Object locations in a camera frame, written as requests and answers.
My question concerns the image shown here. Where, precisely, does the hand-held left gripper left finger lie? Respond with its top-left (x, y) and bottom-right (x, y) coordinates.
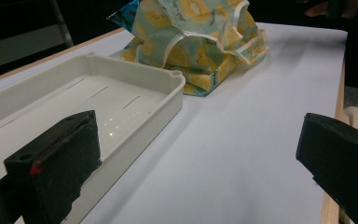
top-left (3, 109), bottom-right (103, 224)

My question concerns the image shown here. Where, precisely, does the blue snack packet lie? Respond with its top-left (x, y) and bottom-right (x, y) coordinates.
top-left (106, 0), bottom-right (143, 33)

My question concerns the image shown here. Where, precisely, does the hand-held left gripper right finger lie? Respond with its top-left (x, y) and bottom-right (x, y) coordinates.
top-left (296, 112), bottom-right (358, 224)

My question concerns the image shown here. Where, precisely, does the lemon print fabric bag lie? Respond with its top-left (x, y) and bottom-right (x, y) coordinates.
top-left (119, 0), bottom-right (269, 97)

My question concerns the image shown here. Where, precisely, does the white plastic tray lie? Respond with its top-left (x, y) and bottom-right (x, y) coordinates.
top-left (0, 52), bottom-right (186, 224)

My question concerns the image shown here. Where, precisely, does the grey metal stand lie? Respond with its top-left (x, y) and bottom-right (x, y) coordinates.
top-left (0, 0), bottom-right (75, 73)

